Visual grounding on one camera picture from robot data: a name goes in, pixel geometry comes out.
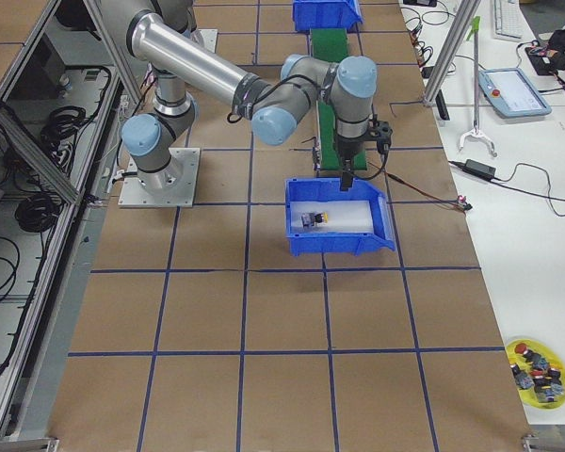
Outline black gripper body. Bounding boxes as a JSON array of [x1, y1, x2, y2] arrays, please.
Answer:
[[334, 134, 367, 171]]

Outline yellow mushroom push button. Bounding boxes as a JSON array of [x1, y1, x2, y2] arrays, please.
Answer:
[[300, 212, 328, 230]]

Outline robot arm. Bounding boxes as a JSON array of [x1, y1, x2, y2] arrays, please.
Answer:
[[99, 1, 391, 190]]

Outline yellow tray of buttons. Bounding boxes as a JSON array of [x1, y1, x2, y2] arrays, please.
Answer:
[[505, 338, 565, 410]]

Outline blue right storage bin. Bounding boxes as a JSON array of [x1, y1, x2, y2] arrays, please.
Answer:
[[285, 178, 396, 256]]

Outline blue storage bin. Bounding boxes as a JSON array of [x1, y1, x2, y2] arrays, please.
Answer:
[[292, 0, 363, 32], [285, 178, 396, 256]]

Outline white foam pad right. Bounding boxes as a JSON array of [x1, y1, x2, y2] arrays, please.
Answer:
[[286, 201, 374, 234]]

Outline green conveyor belt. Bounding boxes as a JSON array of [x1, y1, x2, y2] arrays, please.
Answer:
[[311, 28, 376, 175]]

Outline black power adapter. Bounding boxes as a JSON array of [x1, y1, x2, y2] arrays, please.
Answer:
[[463, 159, 496, 181]]

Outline blue left storage bin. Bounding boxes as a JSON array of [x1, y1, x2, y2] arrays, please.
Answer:
[[292, 0, 363, 32]]

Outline teach pendant tablet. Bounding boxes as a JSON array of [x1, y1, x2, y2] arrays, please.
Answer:
[[478, 68, 552, 118]]

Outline reacher grabber tool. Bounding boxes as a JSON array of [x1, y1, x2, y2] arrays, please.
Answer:
[[459, 16, 497, 157]]

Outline white keyboard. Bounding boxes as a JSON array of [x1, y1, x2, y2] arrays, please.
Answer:
[[492, 0, 524, 40]]

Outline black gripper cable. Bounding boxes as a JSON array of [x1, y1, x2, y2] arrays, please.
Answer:
[[352, 117, 395, 183]]

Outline red black wire pair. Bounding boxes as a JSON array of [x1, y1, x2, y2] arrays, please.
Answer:
[[366, 159, 475, 212]]

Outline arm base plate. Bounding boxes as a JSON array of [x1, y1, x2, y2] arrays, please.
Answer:
[[190, 28, 218, 53], [119, 147, 201, 208]]

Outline aluminium frame post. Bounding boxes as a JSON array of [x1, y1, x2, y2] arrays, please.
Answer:
[[423, 0, 480, 106]]

